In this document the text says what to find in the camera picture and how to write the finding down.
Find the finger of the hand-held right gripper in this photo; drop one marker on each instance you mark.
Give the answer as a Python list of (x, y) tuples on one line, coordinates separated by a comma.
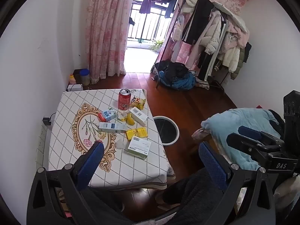
[(252, 132), (248, 144)]

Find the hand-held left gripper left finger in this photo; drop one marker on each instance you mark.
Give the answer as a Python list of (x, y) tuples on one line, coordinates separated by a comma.
[(91, 163)]

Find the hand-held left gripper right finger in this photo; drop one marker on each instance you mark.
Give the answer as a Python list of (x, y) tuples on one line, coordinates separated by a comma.
[(212, 166)]

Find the white and blue box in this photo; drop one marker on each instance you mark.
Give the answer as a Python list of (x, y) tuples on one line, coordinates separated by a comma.
[(111, 127)]

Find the blue and white milk carton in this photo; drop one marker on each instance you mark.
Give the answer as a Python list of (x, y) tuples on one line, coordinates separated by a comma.
[(108, 115)]

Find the white round trash bin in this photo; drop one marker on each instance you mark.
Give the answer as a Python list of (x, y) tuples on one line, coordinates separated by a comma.
[(174, 132)]

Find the white and green box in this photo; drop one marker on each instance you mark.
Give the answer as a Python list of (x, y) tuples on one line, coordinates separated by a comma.
[(139, 146)]

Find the yellow box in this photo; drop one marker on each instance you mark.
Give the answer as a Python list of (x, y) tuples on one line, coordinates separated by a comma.
[(137, 133)]

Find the yellow peel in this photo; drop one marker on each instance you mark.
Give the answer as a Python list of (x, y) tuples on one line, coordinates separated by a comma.
[(130, 120)]

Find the long white box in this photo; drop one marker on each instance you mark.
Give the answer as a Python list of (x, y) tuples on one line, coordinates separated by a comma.
[(138, 116)]

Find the yellow snack bag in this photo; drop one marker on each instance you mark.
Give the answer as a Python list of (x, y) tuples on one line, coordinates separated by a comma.
[(138, 102)]

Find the light blue blanket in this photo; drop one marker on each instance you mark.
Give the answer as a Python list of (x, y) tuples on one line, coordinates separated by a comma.
[(234, 124)]

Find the red cloth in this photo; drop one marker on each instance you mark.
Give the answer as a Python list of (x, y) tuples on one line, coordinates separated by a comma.
[(260, 107)]

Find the white power strip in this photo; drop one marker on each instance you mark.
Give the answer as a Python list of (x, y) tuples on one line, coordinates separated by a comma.
[(40, 143)]

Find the white diamond-pattern tablecloth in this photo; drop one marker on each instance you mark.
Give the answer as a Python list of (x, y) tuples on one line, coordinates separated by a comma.
[(68, 112)]

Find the red soda can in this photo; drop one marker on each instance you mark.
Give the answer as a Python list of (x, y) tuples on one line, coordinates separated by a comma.
[(123, 99)]

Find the white storage box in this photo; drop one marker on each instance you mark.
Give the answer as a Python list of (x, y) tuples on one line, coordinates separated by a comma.
[(74, 87)]

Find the jar with blue lid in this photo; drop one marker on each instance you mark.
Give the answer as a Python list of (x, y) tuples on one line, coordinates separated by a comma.
[(85, 77)]

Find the yellow bottle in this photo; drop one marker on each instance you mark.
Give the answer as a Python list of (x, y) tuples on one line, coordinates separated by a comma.
[(72, 78)]

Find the pile of dark and blue clothes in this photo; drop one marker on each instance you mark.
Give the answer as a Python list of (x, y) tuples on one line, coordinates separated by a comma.
[(178, 76)]

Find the clothes rack with coats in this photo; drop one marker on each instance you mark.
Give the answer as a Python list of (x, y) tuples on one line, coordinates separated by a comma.
[(218, 32)]

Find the green potted plant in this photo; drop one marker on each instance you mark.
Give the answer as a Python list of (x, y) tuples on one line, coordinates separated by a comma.
[(156, 45)]

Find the black balcony railing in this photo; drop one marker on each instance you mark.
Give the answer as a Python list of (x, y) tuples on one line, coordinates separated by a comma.
[(145, 25)]

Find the black wall charger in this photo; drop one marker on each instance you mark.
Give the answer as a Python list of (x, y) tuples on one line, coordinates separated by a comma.
[(47, 121)]

